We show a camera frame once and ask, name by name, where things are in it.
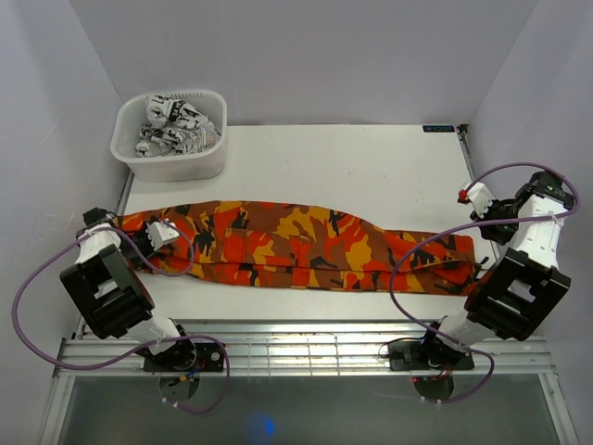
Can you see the orange camouflage trousers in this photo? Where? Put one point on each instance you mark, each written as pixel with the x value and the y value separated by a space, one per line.
pixel 279 245

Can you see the black white printed garment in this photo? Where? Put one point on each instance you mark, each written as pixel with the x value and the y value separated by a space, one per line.
pixel 174 128

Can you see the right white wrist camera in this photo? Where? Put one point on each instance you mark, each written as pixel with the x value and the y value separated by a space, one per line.
pixel 479 196

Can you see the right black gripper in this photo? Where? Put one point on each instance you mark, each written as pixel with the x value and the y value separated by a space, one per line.
pixel 489 234

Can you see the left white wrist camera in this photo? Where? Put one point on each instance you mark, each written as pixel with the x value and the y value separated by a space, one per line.
pixel 162 233

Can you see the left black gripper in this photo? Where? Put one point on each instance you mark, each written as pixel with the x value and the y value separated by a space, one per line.
pixel 136 261

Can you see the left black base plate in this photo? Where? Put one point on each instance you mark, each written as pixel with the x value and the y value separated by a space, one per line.
pixel 185 357

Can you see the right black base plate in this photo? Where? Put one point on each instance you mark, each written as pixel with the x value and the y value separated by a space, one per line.
pixel 408 355

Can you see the aluminium rail frame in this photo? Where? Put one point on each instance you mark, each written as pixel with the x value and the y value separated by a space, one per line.
pixel 314 384

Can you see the small black label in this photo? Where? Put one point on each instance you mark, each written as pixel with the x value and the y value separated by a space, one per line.
pixel 438 129

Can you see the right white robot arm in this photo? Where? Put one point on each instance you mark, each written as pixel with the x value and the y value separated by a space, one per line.
pixel 513 298

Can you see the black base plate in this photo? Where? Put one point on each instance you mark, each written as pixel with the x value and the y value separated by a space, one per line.
pixel 185 357
pixel 408 355

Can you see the white plastic basket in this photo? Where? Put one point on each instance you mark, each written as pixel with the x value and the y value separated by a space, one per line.
pixel 170 168

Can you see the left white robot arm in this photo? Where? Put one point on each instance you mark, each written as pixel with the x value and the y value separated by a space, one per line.
pixel 104 286

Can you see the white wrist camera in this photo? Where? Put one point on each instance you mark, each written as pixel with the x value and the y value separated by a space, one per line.
pixel 162 233
pixel 479 196

